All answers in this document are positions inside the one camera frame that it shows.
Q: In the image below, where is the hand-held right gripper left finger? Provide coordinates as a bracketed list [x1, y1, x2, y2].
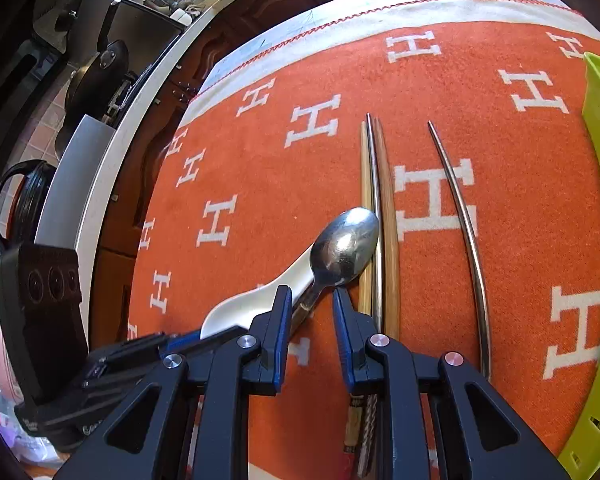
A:
[55, 285, 295, 480]

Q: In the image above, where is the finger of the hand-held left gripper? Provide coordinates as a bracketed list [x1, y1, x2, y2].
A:
[82, 356, 165, 392]
[87, 324, 249, 363]

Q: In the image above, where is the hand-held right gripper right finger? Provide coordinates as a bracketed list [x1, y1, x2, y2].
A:
[331, 286, 571, 480]

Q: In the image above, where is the white ceramic spoon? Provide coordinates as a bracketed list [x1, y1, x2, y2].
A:
[200, 242, 321, 341]

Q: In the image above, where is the oval metal spoon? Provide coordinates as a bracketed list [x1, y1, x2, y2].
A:
[289, 206, 382, 338]

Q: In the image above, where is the black kettle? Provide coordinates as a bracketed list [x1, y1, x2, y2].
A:
[0, 159, 65, 263]

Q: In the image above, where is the brown bamboo chopstick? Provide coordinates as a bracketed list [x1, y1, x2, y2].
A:
[372, 116, 402, 341]
[344, 120, 377, 457]

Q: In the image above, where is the orange letter-print blanket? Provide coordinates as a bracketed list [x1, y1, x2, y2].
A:
[125, 0, 600, 480]

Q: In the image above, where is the metal chopstick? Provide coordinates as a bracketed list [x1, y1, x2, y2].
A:
[426, 119, 493, 382]
[357, 112, 385, 479]

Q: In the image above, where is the black frying pan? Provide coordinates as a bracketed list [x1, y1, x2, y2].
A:
[62, 39, 132, 128]

